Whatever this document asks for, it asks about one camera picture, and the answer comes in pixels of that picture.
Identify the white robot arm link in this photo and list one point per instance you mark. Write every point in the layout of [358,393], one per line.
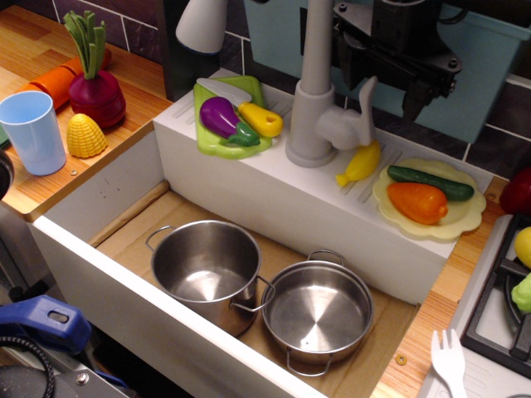
[201,27]

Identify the teal plastic bin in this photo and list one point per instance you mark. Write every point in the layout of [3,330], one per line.
[487,48]

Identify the black toy stove grate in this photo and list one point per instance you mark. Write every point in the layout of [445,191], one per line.
[497,329]

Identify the green plastic cutting board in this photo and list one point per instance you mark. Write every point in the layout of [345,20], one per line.
[214,145]

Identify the yellow toy banana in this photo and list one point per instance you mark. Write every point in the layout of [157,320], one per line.
[363,163]

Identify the yellow toy lemon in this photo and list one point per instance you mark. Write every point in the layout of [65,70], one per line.
[522,246]

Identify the white plastic fork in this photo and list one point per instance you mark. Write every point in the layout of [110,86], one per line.
[448,360]

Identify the purple toy eggplant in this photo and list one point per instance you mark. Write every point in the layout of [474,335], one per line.
[218,115]

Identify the yellow toy corn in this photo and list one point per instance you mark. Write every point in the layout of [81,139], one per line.
[84,137]

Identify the toy knife yellow handle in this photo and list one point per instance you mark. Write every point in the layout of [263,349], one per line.
[263,121]

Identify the blue clamp handle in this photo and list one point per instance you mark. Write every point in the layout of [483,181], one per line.
[48,322]

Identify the grey toy faucet with lever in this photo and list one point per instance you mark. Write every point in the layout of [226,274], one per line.
[318,126]

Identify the light green toy vegetable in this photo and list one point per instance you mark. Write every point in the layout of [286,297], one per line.
[521,295]

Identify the tall stainless steel pot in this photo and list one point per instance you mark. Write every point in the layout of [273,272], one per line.
[213,268]

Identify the orange wooden toy carrot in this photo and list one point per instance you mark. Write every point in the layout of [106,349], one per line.
[67,82]

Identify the pale yellow scalloped plate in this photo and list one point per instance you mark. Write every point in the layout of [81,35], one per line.
[462,216]

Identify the light blue plastic cup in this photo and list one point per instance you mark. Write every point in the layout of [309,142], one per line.
[29,120]

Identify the white toy sink unit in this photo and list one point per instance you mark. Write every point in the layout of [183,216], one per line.
[301,208]

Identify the shallow stainless steel pan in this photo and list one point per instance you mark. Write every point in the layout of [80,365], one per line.
[318,312]

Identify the red toy beet with leaves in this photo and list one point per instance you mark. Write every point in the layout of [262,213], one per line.
[89,37]

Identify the green toy cucumber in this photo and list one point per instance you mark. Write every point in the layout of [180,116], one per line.
[454,191]

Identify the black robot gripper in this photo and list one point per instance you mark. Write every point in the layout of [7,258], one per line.
[399,43]

